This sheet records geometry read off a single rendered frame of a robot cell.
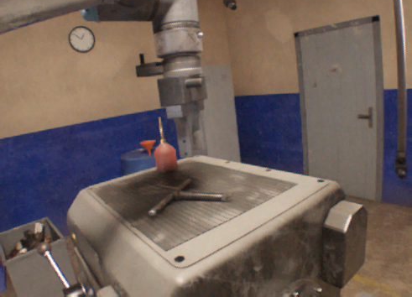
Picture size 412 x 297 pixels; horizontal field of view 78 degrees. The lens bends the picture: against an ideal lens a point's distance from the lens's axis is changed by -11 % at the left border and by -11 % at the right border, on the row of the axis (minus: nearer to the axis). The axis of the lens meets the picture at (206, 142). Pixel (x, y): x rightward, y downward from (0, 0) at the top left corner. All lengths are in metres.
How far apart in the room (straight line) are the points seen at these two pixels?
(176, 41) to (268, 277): 0.44
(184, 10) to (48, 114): 3.16
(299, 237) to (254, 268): 0.12
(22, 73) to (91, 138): 1.10
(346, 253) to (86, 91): 3.41
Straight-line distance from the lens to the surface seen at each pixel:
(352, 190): 3.92
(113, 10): 0.47
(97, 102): 3.71
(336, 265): 0.65
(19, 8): 0.31
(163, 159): 0.82
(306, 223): 0.56
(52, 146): 3.62
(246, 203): 0.56
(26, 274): 2.50
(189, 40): 0.52
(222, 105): 4.03
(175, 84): 0.49
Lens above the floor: 1.57
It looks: 11 degrees down
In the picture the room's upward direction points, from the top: 7 degrees counter-clockwise
